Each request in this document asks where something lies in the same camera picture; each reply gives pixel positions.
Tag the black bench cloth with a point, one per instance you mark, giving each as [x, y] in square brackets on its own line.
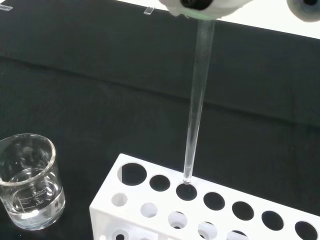
[100, 87]

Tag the clear plastic cloth clip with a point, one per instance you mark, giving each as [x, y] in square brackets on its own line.
[148, 11]
[5, 8]

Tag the white test tube rack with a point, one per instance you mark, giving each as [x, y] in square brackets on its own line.
[225, 220]

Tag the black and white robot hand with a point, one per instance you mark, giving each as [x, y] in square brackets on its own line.
[222, 8]

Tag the clear glass beaker with water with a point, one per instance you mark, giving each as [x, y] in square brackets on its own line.
[32, 195]

